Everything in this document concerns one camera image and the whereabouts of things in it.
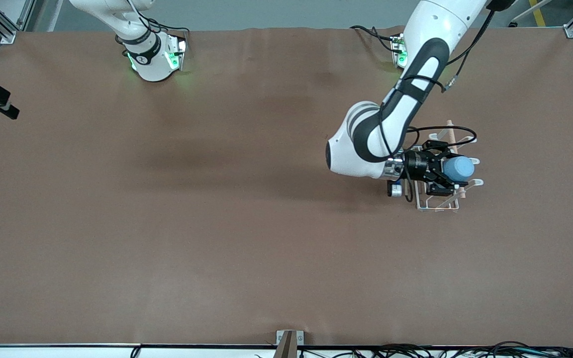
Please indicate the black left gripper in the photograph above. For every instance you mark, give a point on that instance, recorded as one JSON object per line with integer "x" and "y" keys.
{"x": 417, "y": 165}

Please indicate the blue plastic cup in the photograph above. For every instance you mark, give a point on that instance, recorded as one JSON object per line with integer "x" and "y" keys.
{"x": 460, "y": 169}

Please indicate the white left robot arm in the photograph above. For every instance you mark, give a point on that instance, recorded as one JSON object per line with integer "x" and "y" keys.
{"x": 430, "y": 30}

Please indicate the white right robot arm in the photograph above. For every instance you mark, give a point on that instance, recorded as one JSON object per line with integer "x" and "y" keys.
{"x": 149, "y": 64}

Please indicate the grey metal stand leg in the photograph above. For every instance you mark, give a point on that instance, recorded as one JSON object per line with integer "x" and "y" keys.
{"x": 527, "y": 15}

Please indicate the brown table cover sheet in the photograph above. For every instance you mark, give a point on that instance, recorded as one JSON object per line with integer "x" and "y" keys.
{"x": 266, "y": 223}

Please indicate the silver metal mounting bracket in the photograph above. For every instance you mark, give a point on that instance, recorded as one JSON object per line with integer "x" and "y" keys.
{"x": 280, "y": 335}

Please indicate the metal bracket at table edge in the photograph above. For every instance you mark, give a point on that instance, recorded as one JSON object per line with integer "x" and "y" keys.
{"x": 286, "y": 345}

